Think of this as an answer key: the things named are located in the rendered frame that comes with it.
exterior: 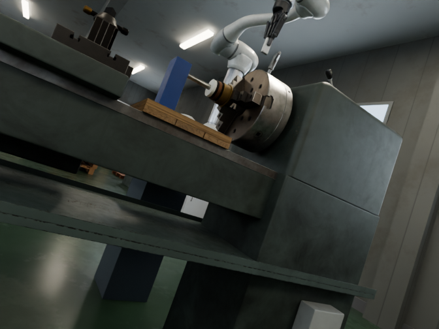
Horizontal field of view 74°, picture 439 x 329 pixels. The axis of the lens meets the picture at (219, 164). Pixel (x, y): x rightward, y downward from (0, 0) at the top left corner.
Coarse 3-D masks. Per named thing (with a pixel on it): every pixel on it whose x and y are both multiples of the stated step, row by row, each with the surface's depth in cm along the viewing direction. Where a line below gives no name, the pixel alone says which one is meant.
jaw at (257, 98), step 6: (234, 90) 109; (234, 96) 108; (240, 96) 108; (246, 96) 107; (252, 96) 104; (258, 96) 104; (234, 102) 111; (240, 102) 109; (246, 102) 107; (252, 102) 105; (258, 102) 104; (264, 102) 104; (270, 102) 105
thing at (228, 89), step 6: (222, 84) 109; (216, 90) 107; (222, 90) 108; (228, 90) 109; (210, 96) 109; (216, 96) 108; (222, 96) 108; (228, 96) 109; (216, 102) 111; (222, 102) 110; (228, 102) 112
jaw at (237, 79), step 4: (236, 76) 121; (232, 80) 123; (236, 80) 119; (240, 80) 120; (244, 80) 122; (228, 84) 115; (232, 84) 116; (236, 84) 118; (240, 84) 119; (244, 84) 121; (236, 88) 116; (240, 88) 118; (244, 88) 120
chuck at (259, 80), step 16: (256, 80) 114; (272, 80) 108; (272, 96) 105; (240, 112) 122; (256, 112) 106; (272, 112) 105; (240, 128) 111; (256, 128) 106; (272, 128) 107; (240, 144) 114; (256, 144) 112
